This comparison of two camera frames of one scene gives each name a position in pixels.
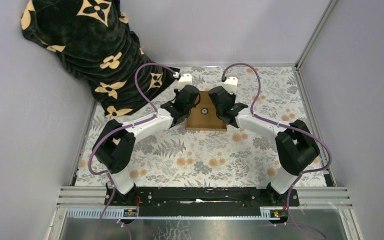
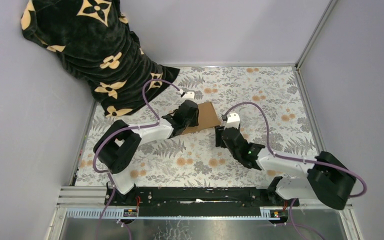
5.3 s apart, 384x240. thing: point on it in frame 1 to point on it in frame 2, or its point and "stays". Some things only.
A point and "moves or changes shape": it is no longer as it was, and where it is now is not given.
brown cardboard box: x=203 y=116 moves or changes shape
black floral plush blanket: x=92 y=39 stays
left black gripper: x=176 y=92 to x=194 y=122
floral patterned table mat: x=239 y=157 stays
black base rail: x=200 y=201 stays
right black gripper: x=231 y=96 to x=218 y=138
